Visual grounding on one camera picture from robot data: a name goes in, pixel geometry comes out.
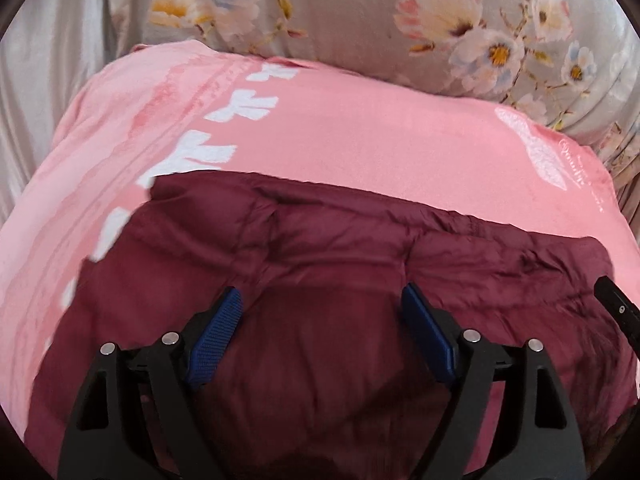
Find maroon puffer jacket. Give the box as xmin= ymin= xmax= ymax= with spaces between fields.
xmin=24 ymin=170 xmax=630 ymax=480

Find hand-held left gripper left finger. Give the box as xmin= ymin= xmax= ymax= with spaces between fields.
xmin=57 ymin=286 xmax=246 ymax=480

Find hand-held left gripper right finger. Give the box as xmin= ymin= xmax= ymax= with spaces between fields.
xmin=401 ymin=282 xmax=587 ymax=480

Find white satin curtain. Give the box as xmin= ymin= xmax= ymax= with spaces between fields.
xmin=0 ymin=0 xmax=123 ymax=223

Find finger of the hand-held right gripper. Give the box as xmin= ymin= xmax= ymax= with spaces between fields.
xmin=594 ymin=276 xmax=640 ymax=357

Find pink printed blanket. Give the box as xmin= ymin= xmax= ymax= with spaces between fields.
xmin=0 ymin=42 xmax=637 ymax=463

